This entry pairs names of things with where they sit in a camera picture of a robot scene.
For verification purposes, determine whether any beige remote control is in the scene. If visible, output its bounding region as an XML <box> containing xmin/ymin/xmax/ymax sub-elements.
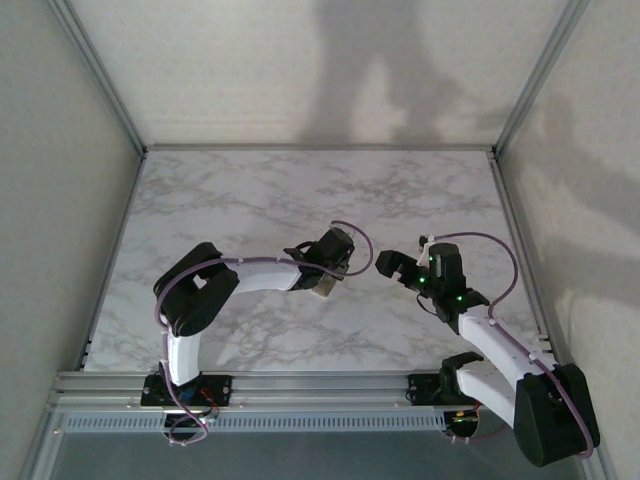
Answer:
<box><xmin>310</xmin><ymin>276</ymin><xmax>342</xmax><ymax>300</ymax></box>

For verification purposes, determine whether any controller board with LED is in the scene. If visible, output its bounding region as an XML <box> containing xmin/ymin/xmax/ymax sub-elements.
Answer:
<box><xmin>443</xmin><ymin>407</ymin><xmax>484</xmax><ymax>439</ymax></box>
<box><xmin>162</xmin><ymin>407</ymin><xmax>221</xmax><ymax>436</ymax></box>

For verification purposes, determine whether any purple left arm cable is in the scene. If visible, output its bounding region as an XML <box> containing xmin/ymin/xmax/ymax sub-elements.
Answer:
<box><xmin>154</xmin><ymin>219</ymin><xmax>376</xmax><ymax>449</ymax></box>

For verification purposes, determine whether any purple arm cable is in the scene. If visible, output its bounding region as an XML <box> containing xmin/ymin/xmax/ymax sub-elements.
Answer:
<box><xmin>429</xmin><ymin>230</ymin><xmax>601</xmax><ymax>460</ymax></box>
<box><xmin>154</xmin><ymin>219</ymin><xmax>376</xmax><ymax>449</ymax></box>

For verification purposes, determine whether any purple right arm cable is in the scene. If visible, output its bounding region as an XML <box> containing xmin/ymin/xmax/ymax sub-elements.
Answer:
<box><xmin>429</xmin><ymin>230</ymin><xmax>601</xmax><ymax>460</ymax></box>

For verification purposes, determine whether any aluminium side rail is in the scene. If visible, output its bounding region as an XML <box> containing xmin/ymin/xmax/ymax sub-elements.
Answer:
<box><xmin>74</xmin><ymin>152</ymin><xmax>147</xmax><ymax>372</ymax></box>
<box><xmin>487</xmin><ymin>153</ymin><xmax>560</xmax><ymax>370</ymax></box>

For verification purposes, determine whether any thin aluminium frame rail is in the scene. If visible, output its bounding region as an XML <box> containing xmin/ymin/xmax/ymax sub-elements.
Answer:
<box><xmin>144</xmin><ymin>143</ymin><xmax>496</xmax><ymax>153</ymax></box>

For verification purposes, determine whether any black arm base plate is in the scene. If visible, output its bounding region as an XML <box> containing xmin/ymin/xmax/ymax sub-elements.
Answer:
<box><xmin>407</xmin><ymin>372</ymin><xmax>499</xmax><ymax>405</ymax></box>
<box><xmin>141</xmin><ymin>374</ymin><xmax>235</xmax><ymax>407</ymax></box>

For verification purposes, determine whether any wide aluminium base rail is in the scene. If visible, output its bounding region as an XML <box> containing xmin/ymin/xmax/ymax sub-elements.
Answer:
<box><xmin>47</xmin><ymin>368</ymin><xmax>594</xmax><ymax>412</ymax></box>

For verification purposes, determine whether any grey slotted cable duct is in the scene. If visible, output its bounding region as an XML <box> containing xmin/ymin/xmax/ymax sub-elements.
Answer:
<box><xmin>58</xmin><ymin>412</ymin><xmax>446</xmax><ymax>434</ymax></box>

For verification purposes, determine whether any aluminium frame post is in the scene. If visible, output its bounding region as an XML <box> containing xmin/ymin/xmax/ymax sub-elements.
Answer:
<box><xmin>569</xmin><ymin>407</ymin><xmax>619</xmax><ymax>480</ymax></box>
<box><xmin>47</xmin><ymin>0</ymin><xmax>149</xmax><ymax>156</ymax></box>
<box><xmin>19</xmin><ymin>407</ymin><xmax>66</xmax><ymax>480</ymax></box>
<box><xmin>491</xmin><ymin>0</ymin><xmax>592</xmax><ymax>157</ymax></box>

